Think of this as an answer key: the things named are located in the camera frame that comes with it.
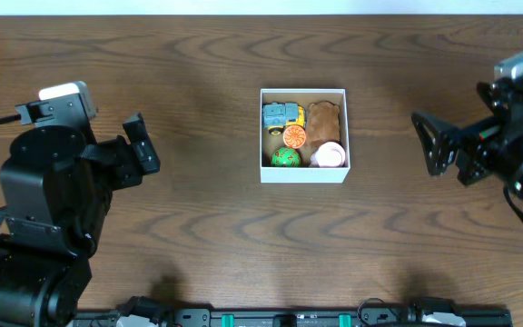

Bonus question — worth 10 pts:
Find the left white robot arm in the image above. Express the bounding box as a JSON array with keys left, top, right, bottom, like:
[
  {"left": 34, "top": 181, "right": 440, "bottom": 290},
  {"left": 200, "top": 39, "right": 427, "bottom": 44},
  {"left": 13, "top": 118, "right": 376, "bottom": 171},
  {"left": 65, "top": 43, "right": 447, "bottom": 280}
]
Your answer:
[{"left": 0, "top": 114, "right": 160, "bottom": 326}]

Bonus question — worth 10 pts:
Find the orange mesh ball toy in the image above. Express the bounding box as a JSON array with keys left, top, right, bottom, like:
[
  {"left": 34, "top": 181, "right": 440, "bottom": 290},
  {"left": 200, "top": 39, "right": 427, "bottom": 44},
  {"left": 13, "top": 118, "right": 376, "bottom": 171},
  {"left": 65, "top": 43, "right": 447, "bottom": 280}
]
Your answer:
[{"left": 282, "top": 125, "right": 307, "bottom": 149}]

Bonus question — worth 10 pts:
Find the white cardboard box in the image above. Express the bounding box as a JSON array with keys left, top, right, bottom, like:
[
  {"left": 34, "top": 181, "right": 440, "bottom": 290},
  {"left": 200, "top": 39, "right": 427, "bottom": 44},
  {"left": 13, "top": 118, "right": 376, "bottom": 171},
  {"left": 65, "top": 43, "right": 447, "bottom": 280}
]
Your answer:
[{"left": 258, "top": 88, "right": 351, "bottom": 183}]

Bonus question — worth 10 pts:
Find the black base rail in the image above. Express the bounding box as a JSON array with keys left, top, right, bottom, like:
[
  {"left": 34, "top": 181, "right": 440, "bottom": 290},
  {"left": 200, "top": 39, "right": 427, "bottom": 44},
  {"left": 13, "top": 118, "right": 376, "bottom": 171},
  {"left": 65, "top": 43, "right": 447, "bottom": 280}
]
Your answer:
[{"left": 69, "top": 297, "right": 513, "bottom": 327}]

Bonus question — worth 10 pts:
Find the yellow grey toy truck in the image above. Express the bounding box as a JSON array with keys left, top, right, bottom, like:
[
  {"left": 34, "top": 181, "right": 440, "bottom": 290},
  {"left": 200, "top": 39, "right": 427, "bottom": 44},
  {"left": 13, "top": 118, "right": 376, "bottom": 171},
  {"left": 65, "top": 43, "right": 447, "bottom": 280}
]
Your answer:
[{"left": 261, "top": 102, "right": 306, "bottom": 135}]

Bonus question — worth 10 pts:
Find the green number ball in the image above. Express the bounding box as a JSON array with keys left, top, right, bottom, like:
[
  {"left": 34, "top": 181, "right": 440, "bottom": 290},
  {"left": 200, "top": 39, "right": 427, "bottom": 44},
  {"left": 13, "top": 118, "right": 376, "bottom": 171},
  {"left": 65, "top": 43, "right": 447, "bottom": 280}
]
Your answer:
[{"left": 271, "top": 146, "right": 301, "bottom": 167}]

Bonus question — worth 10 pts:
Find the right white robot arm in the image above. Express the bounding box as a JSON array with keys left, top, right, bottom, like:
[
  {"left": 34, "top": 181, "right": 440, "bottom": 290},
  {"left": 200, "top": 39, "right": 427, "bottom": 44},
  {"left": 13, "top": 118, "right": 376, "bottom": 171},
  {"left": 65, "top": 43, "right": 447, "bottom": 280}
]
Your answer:
[{"left": 411, "top": 111, "right": 523, "bottom": 224}]

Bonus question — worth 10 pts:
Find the brown plush bear toy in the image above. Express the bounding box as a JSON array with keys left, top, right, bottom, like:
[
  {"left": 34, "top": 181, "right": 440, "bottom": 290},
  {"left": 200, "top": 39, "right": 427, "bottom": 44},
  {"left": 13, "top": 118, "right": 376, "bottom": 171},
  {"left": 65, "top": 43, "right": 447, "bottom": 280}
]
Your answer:
[{"left": 306, "top": 101, "right": 340, "bottom": 148}]

